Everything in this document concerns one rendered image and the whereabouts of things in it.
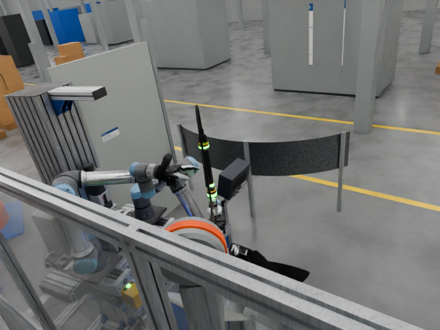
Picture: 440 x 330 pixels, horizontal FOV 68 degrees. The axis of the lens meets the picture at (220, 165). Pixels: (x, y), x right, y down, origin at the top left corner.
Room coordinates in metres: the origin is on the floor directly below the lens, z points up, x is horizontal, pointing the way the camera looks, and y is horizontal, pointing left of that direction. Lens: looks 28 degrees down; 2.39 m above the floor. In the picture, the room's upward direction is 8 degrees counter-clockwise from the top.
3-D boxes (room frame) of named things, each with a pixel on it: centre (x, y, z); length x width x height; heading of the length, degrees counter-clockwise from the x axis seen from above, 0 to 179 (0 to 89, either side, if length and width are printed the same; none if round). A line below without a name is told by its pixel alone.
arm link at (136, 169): (1.46, 0.39, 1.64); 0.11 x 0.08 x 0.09; 62
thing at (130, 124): (3.14, 0.90, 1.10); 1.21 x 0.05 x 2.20; 142
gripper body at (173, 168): (1.39, 0.25, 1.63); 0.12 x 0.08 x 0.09; 62
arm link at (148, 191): (1.48, 0.39, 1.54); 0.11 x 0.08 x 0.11; 13
